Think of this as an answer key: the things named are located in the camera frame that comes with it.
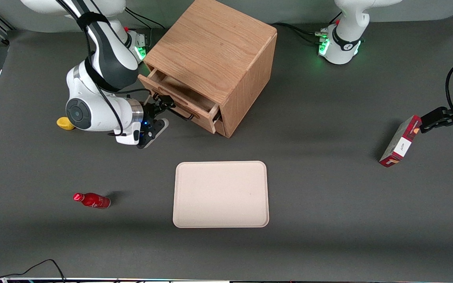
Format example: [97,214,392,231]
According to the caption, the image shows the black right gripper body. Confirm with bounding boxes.
[142,100,163,135]

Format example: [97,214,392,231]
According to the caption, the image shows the black metal drawer handle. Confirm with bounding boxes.
[152,93,195,121]

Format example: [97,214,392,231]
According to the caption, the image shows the wooden drawer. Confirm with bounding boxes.
[138,67,222,134]

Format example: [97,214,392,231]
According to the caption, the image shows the red and white box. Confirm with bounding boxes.
[379,115,423,168]

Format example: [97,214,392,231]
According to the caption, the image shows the wooden cabinet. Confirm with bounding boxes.
[144,0,278,138]

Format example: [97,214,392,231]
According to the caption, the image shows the red bottle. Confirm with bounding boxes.
[73,193,111,209]

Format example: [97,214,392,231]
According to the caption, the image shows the beige rectangular tray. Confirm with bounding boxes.
[173,161,270,228]

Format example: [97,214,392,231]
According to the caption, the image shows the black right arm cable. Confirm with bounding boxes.
[55,0,151,137]

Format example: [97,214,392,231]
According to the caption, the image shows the black right base cables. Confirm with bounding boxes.
[125,6,166,29]

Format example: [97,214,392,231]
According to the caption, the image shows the black base cables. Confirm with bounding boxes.
[125,6,166,29]
[271,22,328,45]

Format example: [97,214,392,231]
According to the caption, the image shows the black left base cables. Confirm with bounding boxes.
[271,22,328,45]

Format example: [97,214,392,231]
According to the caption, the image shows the black cable on table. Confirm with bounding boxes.
[0,259,66,283]

